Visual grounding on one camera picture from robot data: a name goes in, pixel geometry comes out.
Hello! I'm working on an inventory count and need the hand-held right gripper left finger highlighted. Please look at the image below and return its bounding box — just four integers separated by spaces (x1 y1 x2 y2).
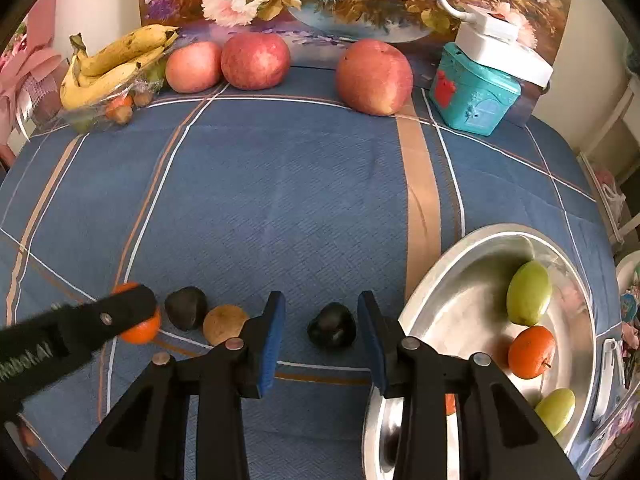
65 290 287 480

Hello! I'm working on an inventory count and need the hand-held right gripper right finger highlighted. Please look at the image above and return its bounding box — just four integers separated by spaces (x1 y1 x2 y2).
357 290 581 480

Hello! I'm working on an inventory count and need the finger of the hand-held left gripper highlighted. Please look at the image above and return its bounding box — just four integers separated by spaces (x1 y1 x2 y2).
51 284 159 362

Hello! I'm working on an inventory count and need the small dark fruit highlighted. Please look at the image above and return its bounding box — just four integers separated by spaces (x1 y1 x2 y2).
307 302 357 349
164 286 208 331

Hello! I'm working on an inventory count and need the round stainless steel plate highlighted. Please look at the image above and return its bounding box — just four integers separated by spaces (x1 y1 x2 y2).
361 223 598 480

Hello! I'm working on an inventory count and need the green mango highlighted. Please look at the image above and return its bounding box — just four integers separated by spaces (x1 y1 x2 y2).
506 260 553 326
534 388 576 437

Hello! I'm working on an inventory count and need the brown kiwifruit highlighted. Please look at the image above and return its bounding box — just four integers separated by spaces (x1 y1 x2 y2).
203 305 250 347

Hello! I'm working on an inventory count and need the clear plastic fruit tray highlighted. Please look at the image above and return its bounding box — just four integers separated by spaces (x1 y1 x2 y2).
60 57 168 133

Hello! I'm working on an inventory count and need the white phone stand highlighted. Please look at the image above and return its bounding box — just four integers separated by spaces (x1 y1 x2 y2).
592 337 626 423

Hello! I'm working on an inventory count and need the red apple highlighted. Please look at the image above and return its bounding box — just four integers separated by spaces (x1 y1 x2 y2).
165 41 223 94
220 33 292 91
335 38 414 116

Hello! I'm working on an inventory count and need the yellow banana bunch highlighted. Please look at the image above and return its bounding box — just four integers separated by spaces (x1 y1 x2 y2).
60 24 180 111

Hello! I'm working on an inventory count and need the teal plastic box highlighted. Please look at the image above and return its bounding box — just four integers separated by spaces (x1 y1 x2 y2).
429 42 522 137

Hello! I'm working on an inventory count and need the white plastic bag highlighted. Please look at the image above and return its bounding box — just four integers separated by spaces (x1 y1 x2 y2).
597 180 628 241

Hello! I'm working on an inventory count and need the white rectangular box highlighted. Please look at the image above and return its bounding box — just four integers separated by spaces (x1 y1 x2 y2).
455 22 555 88

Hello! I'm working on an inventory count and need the flower painting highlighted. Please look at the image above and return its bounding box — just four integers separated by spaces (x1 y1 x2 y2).
137 0 575 128

